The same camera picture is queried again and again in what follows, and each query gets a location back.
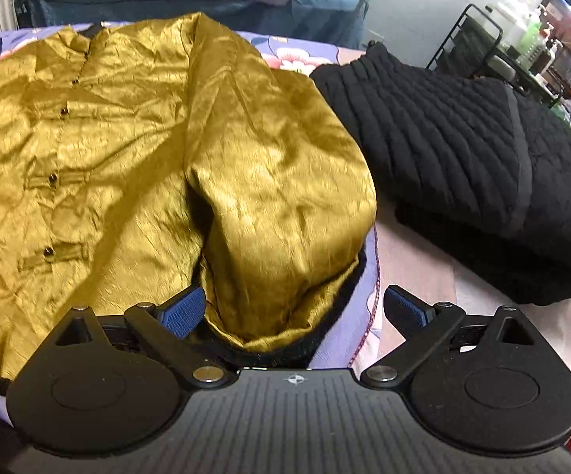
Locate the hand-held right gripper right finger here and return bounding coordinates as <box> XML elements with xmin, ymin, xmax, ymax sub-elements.
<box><xmin>359</xmin><ymin>285</ymin><xmax>538</xmax><ymax>389</ymax></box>

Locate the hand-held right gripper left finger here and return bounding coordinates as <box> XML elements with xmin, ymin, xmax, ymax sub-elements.
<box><xmin>55</xmin><ymin>285</ymin><xmax>240</xmax><ymax>389</ymax></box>

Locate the gold satin jacket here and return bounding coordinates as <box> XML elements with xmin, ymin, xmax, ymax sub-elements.
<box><xmin>0</xmin><ymin>12</ymin><xmax>378</xmax><ymax>378</ymax></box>

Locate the pink bed sheet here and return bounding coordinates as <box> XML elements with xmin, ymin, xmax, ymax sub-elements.
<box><xmin>349</xmin><ymin>197</ymin><xmax>571</xmax><ymax>391</ymax></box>

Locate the black quilted garment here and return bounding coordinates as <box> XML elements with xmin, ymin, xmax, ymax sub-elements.
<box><xmin>310</xmin><ymin>43</ymin><xmax>571</xmax><ymax>306</ymax></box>

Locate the purple floral bedsheet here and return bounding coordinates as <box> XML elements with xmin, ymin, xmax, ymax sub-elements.
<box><xmin>0</xmin><ymin>21</ymin><xmax>382</xmax><ymax>410</ymax></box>

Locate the brown pump bottle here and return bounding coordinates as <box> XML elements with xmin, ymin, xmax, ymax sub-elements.
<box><xmin>532</xmin><ymin>39</ymin><xmax>563</xmax><ymax>76</ymax></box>

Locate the green plastic bottle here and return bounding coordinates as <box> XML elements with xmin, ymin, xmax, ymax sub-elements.
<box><xmin>515</xmin><ymin>10</ymin><xmax>548</xmax><ymax>60</ymax></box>

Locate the white plastic bottle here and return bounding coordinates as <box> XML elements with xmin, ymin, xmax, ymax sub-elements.
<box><xmin>495</xmin><ymin>0</ymin><xmax>535</xmax><ymax>50</ymax></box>

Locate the massage bed with blue cover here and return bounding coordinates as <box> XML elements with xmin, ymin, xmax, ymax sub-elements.
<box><xmin>21</xmin><ymin>0</ymin><xmax>380</xmax><ymax>50</ymax></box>

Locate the black wire trolley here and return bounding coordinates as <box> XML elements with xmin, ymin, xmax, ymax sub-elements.
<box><xmin>426</xmin><ymin>2</ymin><xmax>570</xmax><ymax>109</ymax></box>

